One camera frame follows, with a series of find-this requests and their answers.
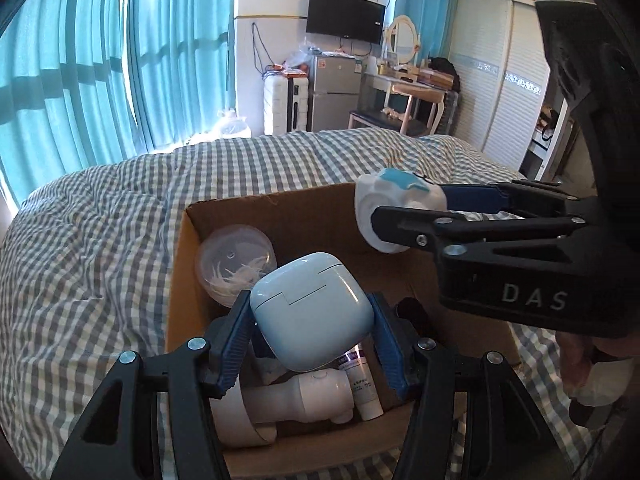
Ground pink chair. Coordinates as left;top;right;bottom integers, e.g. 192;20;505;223
390;82;446;136

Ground white sliding wardrobe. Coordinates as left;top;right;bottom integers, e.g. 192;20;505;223
447;0;576;181

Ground brown cardboard box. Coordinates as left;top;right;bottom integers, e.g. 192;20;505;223
165;182;521;478

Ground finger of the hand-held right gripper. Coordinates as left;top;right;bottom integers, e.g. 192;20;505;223
370;205;586;253
440;180;593;216

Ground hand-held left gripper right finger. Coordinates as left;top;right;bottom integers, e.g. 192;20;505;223
367;292;561;480

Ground white teal floss container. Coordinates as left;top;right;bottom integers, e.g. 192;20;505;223
354;167;448;254

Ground white handheld device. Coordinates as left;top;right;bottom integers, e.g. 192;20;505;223
210;367;357;448

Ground black wall television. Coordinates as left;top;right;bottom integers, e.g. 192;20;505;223
306;0;387;45

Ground person's right hand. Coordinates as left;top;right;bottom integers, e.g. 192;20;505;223
557;332;640;428

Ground narrow teal curtain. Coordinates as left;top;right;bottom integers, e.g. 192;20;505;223
392;0;458;68

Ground clear plastic bag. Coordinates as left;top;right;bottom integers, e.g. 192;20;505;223
287;45;321;71

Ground white oval mirror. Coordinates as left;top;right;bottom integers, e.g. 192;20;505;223
384;15;418;67

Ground blue wall cable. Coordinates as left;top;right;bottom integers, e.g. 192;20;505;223
251;22;273;78

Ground wide teal curtain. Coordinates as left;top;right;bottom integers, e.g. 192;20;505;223
0;0;151;208

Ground clear water jug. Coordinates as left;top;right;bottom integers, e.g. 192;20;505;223
218;110;251;138

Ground white suitcase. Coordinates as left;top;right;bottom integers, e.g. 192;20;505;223
263;75;312;136

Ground black round case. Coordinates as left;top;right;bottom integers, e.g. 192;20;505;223
394;298;441;341

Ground white cosmetic tube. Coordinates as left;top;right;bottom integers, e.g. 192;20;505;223
340;355;383;421

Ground white dressing table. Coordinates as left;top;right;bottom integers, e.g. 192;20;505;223
362;67;458;136

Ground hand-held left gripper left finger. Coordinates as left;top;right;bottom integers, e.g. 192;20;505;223
50;290;258;480

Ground white earbud case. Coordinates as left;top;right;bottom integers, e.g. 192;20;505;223
250;252;376;373

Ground black padded bench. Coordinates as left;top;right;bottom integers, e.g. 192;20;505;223
348;109;426;136

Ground silver small fridge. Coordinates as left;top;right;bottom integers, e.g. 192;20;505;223
311;54;363;132

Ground grey white checked blanket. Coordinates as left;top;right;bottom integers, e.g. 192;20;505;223
0;127;640;480

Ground clear round plastic container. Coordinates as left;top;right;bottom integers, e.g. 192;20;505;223
195;226;277;306

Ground black bag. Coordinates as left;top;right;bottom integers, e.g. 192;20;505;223
430;56;460;91

